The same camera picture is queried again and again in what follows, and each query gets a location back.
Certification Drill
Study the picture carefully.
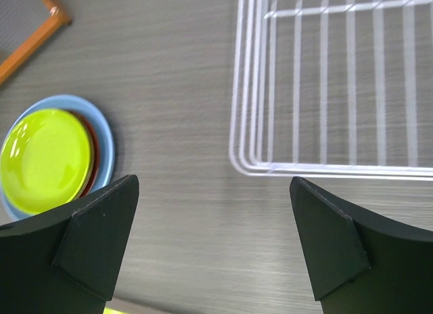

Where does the red patterned plate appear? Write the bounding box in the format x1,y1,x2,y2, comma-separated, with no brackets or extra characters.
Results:
74,112,100,197

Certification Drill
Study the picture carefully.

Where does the orange wooden shelf rack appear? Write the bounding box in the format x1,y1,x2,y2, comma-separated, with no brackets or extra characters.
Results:
1,0,72,83

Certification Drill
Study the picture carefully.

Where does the brown yellow-rimmed plate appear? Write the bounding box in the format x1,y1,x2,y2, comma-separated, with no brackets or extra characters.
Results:
69,110,93,199

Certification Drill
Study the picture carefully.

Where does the green illustrated booklet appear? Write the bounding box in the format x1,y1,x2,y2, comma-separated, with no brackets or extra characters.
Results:
103,307,128,314

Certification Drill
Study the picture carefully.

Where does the lime green plate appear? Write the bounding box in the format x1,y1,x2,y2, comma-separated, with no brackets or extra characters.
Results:
1,108,88,215

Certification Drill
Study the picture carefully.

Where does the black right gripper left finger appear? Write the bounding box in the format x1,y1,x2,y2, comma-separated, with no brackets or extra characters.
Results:
1,175,139,313

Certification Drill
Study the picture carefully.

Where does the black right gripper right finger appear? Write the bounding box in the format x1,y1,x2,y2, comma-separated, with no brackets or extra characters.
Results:
290,177,432,313

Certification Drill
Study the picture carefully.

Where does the light blue plate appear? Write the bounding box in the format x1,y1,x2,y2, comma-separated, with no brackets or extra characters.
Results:
0,94,116,223

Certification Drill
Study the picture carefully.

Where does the white wire dish rack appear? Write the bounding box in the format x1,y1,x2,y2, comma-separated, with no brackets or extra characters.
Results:
229,0,432,181

